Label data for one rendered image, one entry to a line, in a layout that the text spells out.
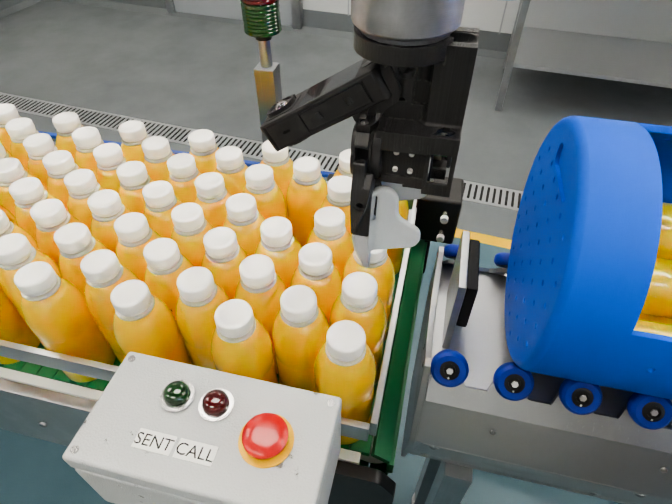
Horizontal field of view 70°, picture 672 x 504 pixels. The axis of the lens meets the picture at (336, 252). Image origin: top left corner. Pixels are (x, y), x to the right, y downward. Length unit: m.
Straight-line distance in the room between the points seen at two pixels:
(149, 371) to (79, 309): 0.20
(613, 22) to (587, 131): 3.49
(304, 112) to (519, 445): 0.50
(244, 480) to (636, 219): 0.38
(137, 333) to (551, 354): 0.42
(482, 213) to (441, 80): 2.03
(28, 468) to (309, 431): 1.47
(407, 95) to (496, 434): 0.46
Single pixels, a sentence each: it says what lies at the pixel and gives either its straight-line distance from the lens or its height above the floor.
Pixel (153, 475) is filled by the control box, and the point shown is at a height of 1.10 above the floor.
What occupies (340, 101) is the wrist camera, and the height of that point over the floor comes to 1.30.
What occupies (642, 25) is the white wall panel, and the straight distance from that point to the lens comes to 4.04.
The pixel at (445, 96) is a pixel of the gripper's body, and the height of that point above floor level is 1.31.
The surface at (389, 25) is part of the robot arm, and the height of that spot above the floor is 1.36.
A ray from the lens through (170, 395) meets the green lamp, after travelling 0.43.
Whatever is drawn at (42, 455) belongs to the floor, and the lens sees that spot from 1.82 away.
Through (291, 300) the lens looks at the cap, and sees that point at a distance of 0.50.
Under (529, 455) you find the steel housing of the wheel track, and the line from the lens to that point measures 0.71.
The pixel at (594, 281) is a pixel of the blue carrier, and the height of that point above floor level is 1.17.
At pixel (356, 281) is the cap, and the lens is 0.52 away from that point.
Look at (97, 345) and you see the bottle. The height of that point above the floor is 0.96.
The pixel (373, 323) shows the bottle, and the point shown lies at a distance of 0.53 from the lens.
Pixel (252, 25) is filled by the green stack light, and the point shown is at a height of 1.18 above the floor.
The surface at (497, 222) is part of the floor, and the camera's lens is 2.34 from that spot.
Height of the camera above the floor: 1.47
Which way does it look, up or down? 45 degrees down
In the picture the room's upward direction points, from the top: straight up
